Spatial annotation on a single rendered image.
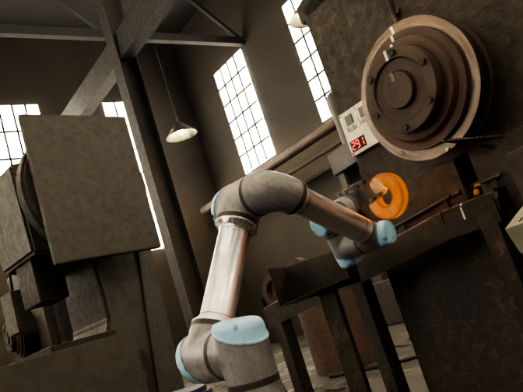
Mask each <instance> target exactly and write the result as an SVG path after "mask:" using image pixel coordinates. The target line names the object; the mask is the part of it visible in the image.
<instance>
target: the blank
mask: <svg viewBox="0 0 523 392"><path fill-rule="evenodd" d="M375 178H377V179H378V180H379V181H380V182H381V183H382V184H383V185H384V187H387V188H388V189H389V190H390V192H391V196H392V199H391V203H390V205H387V204H386V203H385V202H384V200H383V197H382V196H381V197H380V198H378V199H377V201H375V202H374V203H372V204H370V205H369V207H370V210H371V211H372V212H373V213H374V214H375V215H376V216H377V217H379V218H381V219H395V218H398V217H399V216H400V215H401V214H402V213H403V212H404V211H405V210H406V208H407V205H408V201H409V193H408V189H407V186H406V185H405V182H404V181H403V180H402V178H401V177H399V176H398V175H396V174H394V173H379V174H378V175H376V176H375V177H373V178H372V180H371V181H370V182H371V183H372V184H373V185H374V186H375V184H374V179H375Z"/></svg>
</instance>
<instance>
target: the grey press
mask: <svg viewBox="0 0 523 392"><path fill-rule="evenodd" d="M18 120H19V126H20V130H21V133H22V136H23V142H24V145H25V149H26V151H25V152H24V153H23V155H22V157H21V158H20V161H19V163H16V164H12V165H10V166H9V167H8V168H7V169H6V171H5V172H4V173H3V174H2V175H1V176H0V263H1V266H2V272H5V273H6V274H7V275H8V277H9V285H10V289H11V291H10V292H8V293H6V294H5V295H4V296H2V297H1V298H0V300H1V303H2V309H3V313H4V317H5V323H6V327H7V331H8V335H9V337H12V336H16V335H19V334H25V333H26V332H28V331H31V330H33V329H34V328H35V326H34V322H33V316H32V313H31V310H34V309H37V308H41V307H45V306H51V305H54V304H56V303H58V302H60V301H62V300H63V299H65V301H66V305H67V308H68V314H69V318H70V321H71V325H72V330H73V341H68V342H65V343H61V344H59V345H53V346H51V347H48V348H46V349H43V350H41V351H39V352H36V353H34V354H32V355H29V356H27V357H25V358H23V359H20V360H18V361H16V362H13V363H11V364H14V363H17V362H22V361H25V360H27V359H32V358H36V357H38V356H42V355H46V354H50V353H52V352H57V351H61V350H63V349H67V348H71V347H74V346H77V345H82V344H85V343H88V342H91V341H95V340H99V339H102V338H107V337H110V336H113V335H116V334H120V333H124V332H126V331H133V334H134V337H135V342H136V345H137V349H138V352H139V357H140V360H141V363H142V368H143V371H146V375H147V378H148V379H146V383H147V387H148V390H149V392H173V391H176V390H180V389H183V388H184V382H183V379H182V375H181V372H180V370H179V369H178V367H177V363H176V350H175V347H174V341H173V338H172V334H171V330H170V325H169V321H168V318H167V312H166V308H165V305H164V301H163V296H162V292H161V289H160V283H159V279H158V276H157V273H156V267H155V264H154V260H153V254H152V251H151V250H154V249H159V248H160V247H161V242H160V238H159V235H158V232H157V228H156V223H155V221H154V218H153V213H152V210H151V207H150V204H149V199H148V196H147V190H146V184H145V181H144V179H143V176H142V174H141V171H140V169H139V164H138V160H137V158H136V154H135V150H134V147H133V144H132V139H131V135H130V133H129V130H128V125H127V122H126V119H125V117H115V116H83V115H51V114H20V115H19V116H18ZM12 275H17V278H18V282H19V287H20V289H18V290H14V287H13V283H12ZM11 364H9V365H11Z"/></svg>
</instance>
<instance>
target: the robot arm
mask: <svg viewBox="0 0 523 392"><path fill-rule="evenodd" d="M374 184H375V186H374V185H373V184H372V183H371V182H370V181H369V179H368V177H366V178H365V179H363V180H361V181H357V182H356V183H354V184H352V185H350V186H348V187H347V188H346V189H345V190H344V191H342V192H340V193H338V194H337V196H338V199H337V200H335V201H332V200H330V199H328V198H326V197H324V196H322V195H320V194H318V193H316V192H314V191H312V190H310V189H308V188H307V185H306V184H305V183H304V182H303V181H302V180H298V179H297V178H295V177H292V176H290V175H287V174H284V173H280V172H276V171H271V170H258V171H254V172H252V173H249V174H248V175H247V176H245V177H243V178H241V179H239V180H237V181H235V182H234V183H232V184H228V185H226V186H225V187H223V188H222V189H221V190H220V191H219V192H218V193H217V194H216V195H215V196H214V198H213V200H212V205H211V211H212V215H213V216H214V217H213V219H214V221H215V227H216V228H217V229H218V230H219V232H218V236H217V240H216V246H215V250H214V254H213V257H212V263H211V267H210V271H209V277H208V281H207V284H206V288H205V294H204V298H203V301H202V308H201V311H200V314H199V316H197V317H196V318H194V319H193V320H192V322H191V327H190V331H189V334H188V336H186V337H185V338H183V340H181V342H180V343H179V345H178V347H177V350H176V363H177V367H178V369H179V370H180V372H181V374H182V376H183V377H184V378H185V379H186V380H188V381H190V382H192V383H197V384H211V383H215V382H220V381H226V387H227V389H228V392H288V391H287V389H286V388H285V387H284V385H283V383H282V381H281V379H280V375H279V371H278V367H277V365H276V360H275V356H274V354H273V350H272V346H271V343H270V340H269V332H268V330H267V329H266V327H265V323H264V321H263V319H262V318H260V317H259V316H245V317H236V318H235V316H236V312H237V304H238V299H239V295H240V288H241V283H242V279H243V275H244V268H245V264H246V259H247V252H248V248H249V243H250V239H251V237H252V236H254V235H256V234H257V232H258V226H259V222H260V218H261V217H262V216H265V215H267V214H269V213H272V212H283V213H285V214H287V215H295V214H296V215H299V216H301V217H303V218H305V219H307V220H310V226H311V229H312V231H313V232H315V234H316V235H318V236H324V237H325V239H326V240H327V242H328V245H329V246H330V248H331V250H332V253H333V254H334V258H335V259H336V260H337V262H338V264H339V266H340V267H341V268H349V267H351V266H353V265H355V264H357V263H359V262H360V261H361V260H362V255H363V254H367V253H370V252H372V251H375V250H379V249H382V248H383V249H384V248H386V247H388V246H391V245H392V244H394V243H395V241H396V239H397V233H396V229H395V227H394V225H393V224H392V223H391V222H389V221H388V220H383V221H380V220H379V219H378V218H377V217H376V216H374V215H373V214H372V213H371V212H370V211H369V210H368V209H367V206H368V205H370V204H372V203H374V202H375V201H377V199H378V198H380V197H381V196H383V195H384V194H386V193H387V190H388V188H387V187H384V185H383V184H382V183H381V182H380V181H379V180H378V179H377V178H375V179H374ZM364 185H365V186H364ZM343 195H344V196H343Z"/></svg>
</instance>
